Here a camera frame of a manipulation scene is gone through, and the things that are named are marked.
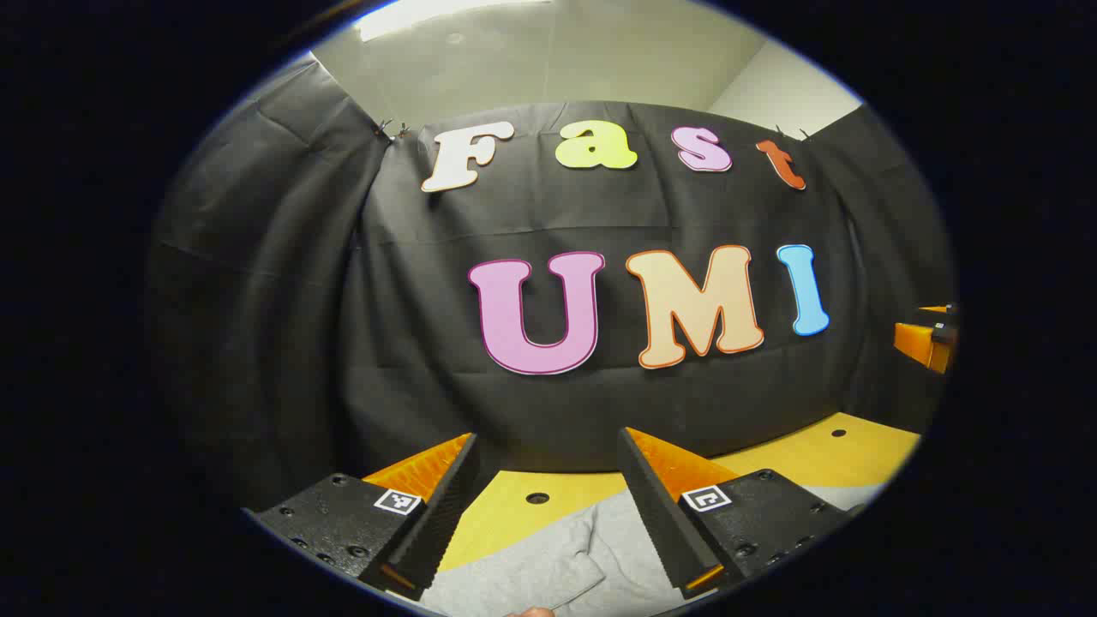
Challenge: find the black backdrop cloth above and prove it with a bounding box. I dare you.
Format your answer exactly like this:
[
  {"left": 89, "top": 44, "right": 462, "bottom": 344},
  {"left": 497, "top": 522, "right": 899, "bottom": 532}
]
[{"left": 146, "top": 56, "right": 956, "bottom": 515}]

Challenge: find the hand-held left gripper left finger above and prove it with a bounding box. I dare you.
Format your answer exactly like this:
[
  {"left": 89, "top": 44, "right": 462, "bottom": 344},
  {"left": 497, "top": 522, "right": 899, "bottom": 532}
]
[{"left": 244, "top": 433, "right": 481, "bottom": 601}]

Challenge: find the grey zip sweatshirt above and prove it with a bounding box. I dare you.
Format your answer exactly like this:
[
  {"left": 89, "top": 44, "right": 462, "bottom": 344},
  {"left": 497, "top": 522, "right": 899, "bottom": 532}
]
[{"left": 420, "top": 484, "right": 888, "bottom": 617}]

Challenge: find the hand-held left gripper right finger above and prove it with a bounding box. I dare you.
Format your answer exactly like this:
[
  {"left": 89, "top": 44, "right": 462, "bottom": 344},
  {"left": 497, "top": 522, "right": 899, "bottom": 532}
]
[{"left": 617, "top": 427, "right": 866, "bottom": 601}]

